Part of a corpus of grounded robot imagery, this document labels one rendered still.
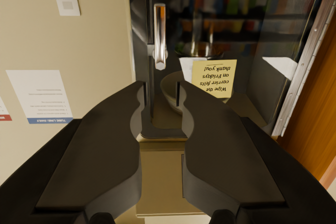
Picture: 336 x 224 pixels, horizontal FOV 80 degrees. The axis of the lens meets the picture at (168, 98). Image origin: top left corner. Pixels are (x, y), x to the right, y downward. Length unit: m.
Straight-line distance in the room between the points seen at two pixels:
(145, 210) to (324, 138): 0.38
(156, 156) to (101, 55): 0.52
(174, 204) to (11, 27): 0.80
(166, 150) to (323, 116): 0.32
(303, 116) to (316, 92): 0.06
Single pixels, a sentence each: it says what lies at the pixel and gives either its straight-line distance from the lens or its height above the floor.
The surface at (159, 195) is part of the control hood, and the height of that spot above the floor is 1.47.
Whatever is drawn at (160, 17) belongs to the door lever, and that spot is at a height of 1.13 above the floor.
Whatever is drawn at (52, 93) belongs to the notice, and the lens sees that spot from 1.00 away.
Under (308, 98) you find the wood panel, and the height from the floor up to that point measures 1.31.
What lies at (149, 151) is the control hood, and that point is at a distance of 0.45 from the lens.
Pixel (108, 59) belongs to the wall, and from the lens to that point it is 0.85.
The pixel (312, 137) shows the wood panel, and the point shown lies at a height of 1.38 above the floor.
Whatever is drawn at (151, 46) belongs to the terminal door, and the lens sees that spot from 0.34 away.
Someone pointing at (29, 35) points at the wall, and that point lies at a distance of 0.92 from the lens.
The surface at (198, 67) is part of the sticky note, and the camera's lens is 0.36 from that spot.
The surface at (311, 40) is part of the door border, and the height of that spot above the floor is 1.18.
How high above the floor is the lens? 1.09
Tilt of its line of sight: 32 degrees up
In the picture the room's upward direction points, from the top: 179 degrees counter-clockwise
